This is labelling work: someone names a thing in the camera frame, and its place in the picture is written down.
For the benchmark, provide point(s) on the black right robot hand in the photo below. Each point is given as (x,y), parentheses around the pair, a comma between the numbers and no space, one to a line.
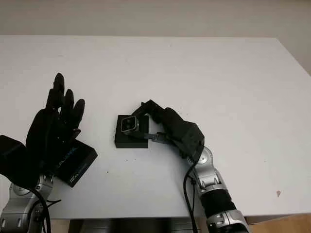
(172,126)

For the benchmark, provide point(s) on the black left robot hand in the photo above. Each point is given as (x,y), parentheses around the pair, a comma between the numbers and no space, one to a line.
(46,136)

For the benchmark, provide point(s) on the black printed box lid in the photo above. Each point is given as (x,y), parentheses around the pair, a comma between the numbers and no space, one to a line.
(77,160)

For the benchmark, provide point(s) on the small silver camera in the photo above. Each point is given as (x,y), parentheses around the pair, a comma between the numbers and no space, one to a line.
(128,124)

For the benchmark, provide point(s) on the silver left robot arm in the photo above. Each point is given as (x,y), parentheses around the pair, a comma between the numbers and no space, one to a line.
(19,201)

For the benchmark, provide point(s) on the grey robot torso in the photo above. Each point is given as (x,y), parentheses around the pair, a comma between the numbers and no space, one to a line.
(133,225)

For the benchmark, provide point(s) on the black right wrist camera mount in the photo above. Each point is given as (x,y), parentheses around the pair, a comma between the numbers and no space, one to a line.
(193,138)

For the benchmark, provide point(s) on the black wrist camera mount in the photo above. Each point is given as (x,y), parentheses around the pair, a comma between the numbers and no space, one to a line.
(193,138)
(12,157)

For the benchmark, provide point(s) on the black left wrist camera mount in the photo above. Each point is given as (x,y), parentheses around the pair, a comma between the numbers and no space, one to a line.
(12,157)

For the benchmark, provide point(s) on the black camera box base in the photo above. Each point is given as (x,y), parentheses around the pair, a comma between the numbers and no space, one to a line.
(132,143)

